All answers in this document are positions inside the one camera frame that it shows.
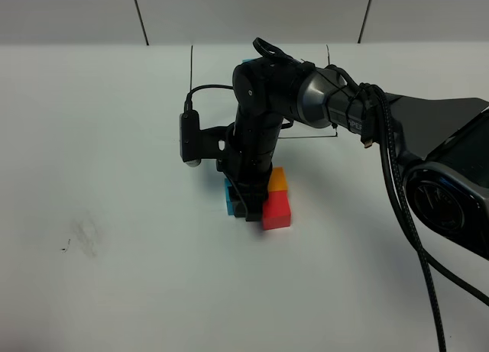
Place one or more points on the red cube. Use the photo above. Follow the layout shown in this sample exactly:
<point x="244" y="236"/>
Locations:
<point x="276" y="211"/>

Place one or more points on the orange cube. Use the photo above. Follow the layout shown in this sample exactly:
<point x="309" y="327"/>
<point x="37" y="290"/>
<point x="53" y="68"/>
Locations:
<point x="277" y="181"/>

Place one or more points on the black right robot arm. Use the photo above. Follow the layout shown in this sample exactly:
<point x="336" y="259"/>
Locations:
<point x="438" y="148"/>

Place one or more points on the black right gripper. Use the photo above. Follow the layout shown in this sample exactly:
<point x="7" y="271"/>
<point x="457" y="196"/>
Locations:
<point x="247" y="159"/>

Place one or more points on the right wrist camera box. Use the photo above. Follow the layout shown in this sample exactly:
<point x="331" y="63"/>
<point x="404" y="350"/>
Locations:
<point x="197" y="144"/>

